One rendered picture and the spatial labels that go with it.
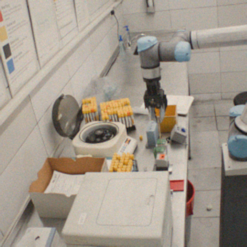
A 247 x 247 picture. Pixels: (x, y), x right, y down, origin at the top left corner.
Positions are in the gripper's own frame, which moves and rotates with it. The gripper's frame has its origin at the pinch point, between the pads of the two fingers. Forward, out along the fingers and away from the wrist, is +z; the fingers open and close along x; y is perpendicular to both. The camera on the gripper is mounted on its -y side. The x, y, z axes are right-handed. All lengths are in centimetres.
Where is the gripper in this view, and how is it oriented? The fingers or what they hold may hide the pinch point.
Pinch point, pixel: (158, 119)
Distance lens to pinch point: 137.4
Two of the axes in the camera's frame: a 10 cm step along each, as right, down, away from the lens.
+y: -1.9, 5.0, -8.5
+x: 9.7, -0.4, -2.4
